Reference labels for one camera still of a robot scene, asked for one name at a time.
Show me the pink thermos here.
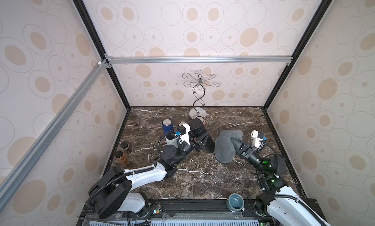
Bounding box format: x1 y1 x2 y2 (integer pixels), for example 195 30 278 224
196 116 205 123

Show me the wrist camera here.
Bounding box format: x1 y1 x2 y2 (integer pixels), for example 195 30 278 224
176 124 191 145
251 130 267 149

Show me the gold thermos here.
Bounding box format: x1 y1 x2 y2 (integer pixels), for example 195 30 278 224
178 121 188 127

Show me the dark capped spice jar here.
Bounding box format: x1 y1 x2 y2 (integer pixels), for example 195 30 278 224
120 141 132 153

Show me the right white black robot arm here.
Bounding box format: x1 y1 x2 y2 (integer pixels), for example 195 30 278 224
230 137 329 226

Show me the grey wiping cloth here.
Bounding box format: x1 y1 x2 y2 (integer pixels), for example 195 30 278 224
214 130 243 164

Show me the white thermos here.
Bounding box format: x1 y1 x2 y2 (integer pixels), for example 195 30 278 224
165 130 178 148

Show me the silver wire cup stand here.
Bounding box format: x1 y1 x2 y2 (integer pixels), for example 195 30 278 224
182 70 220 120

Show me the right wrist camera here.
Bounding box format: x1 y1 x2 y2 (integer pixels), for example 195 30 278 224
251 130 267 149

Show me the horizontal aluminium rail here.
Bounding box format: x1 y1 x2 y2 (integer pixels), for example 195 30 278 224
107 56 293 64

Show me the left diagonal aluminium rail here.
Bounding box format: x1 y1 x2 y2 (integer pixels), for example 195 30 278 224
1 59 108 211

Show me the amber spice jar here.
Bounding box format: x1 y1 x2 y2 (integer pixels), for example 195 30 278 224
114 150 129 166

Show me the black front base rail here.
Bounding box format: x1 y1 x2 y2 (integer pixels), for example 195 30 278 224
77 199 280 226

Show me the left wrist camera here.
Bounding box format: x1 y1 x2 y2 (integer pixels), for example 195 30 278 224
176 124 191 145

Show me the black thermos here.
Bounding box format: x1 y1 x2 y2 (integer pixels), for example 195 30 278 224
189 118 215 153

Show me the blue thermos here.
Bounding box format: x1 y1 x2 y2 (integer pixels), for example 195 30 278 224
162 119 174 134

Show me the teal ceramic mug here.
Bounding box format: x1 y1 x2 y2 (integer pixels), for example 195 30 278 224
226 193 245 212

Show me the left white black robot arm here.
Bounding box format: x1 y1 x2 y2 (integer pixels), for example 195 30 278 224
86 132 210 219

